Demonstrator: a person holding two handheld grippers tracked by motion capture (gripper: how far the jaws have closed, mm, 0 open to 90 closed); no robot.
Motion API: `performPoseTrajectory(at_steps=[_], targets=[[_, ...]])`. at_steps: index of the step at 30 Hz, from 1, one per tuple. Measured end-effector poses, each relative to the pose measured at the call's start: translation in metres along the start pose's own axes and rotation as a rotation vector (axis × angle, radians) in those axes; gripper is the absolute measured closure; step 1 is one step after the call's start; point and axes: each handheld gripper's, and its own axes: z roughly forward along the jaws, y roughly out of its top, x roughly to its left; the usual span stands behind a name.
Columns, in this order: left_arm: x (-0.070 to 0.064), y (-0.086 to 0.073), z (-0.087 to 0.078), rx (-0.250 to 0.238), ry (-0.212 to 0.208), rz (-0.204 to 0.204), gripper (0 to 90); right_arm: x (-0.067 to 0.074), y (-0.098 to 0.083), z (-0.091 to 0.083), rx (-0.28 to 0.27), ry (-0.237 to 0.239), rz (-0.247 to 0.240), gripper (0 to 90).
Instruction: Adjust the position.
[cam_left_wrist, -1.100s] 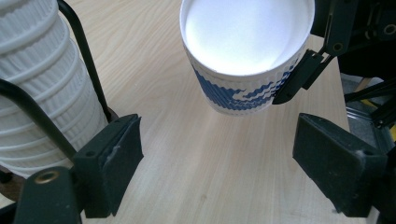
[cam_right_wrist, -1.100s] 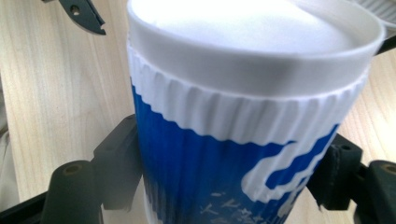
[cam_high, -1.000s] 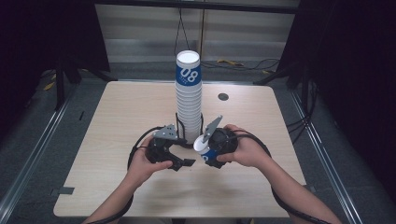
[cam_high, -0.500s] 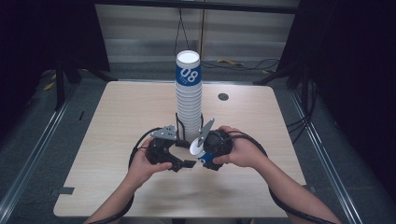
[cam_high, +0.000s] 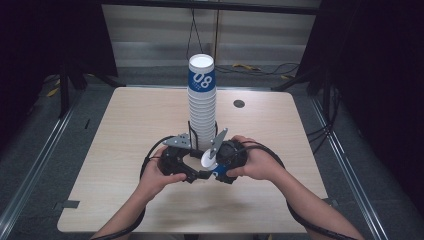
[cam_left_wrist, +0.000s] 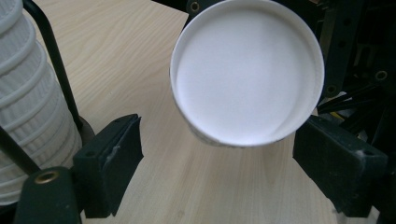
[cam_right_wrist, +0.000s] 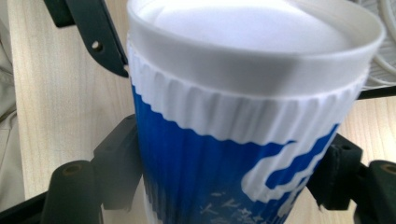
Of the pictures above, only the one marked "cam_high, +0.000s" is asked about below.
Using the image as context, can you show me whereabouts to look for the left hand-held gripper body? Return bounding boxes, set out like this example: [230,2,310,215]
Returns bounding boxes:
[157,132,193,177]

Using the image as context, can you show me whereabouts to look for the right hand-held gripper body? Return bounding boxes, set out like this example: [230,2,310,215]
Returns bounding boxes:
[208,127,249,170]

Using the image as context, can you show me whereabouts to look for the blue printed paper cup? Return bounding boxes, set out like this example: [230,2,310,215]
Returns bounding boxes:
[200,148,232,178]

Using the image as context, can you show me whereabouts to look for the black wire cup holder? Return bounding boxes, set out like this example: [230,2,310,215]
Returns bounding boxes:
[186,119,220,160]

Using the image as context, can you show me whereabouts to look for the stack of white paper cups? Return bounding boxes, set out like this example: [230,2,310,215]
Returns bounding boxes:
[187,53,218,152]

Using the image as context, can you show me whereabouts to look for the person's right hand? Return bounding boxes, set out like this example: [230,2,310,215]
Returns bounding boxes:
[226,134,285,183]

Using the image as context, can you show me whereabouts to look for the person's left hand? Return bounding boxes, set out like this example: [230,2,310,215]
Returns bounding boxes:
[135,145,188,202]

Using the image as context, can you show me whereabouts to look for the yellow floor tape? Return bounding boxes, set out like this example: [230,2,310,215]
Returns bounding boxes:
[232,62,263,72]
[45,86,62,98]

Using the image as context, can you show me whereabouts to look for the black stand leg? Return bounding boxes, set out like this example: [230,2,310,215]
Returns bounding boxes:
[270,70,322,92]

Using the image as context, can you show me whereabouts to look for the black stand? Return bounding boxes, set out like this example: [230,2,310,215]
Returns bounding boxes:
[57,63,126,120]

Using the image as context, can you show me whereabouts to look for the black overhead bar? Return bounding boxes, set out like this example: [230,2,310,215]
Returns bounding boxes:
[99,0,322,16]

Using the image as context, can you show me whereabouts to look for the black curtain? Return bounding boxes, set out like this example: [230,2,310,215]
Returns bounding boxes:
[295,0,424,218]
[0,0,119,154]

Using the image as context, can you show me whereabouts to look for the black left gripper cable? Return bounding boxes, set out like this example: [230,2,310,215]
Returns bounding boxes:
[91,134,177,240]

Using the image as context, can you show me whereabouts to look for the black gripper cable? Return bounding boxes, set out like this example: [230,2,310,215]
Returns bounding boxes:
[91,134,177,240]
[239,140,360,240]

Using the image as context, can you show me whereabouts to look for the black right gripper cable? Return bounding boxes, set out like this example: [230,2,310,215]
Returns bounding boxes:
[239,140,360,240]

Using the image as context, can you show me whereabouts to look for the black floor cables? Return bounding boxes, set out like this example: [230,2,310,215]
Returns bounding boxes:
[214,61,301,77]

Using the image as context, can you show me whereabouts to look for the black cable bundle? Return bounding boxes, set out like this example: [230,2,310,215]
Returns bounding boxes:
[305,82,342,155]

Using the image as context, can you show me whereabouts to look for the straight black hanging cable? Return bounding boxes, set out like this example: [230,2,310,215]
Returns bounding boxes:
[213,9,221,66]

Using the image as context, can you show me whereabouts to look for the thin black hanging cable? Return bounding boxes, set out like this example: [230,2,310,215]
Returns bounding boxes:
[187,8,203,58]

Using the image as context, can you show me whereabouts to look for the metal floor rail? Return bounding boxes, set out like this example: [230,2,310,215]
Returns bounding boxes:
[0,96,81,236]
[309,95,392,240]

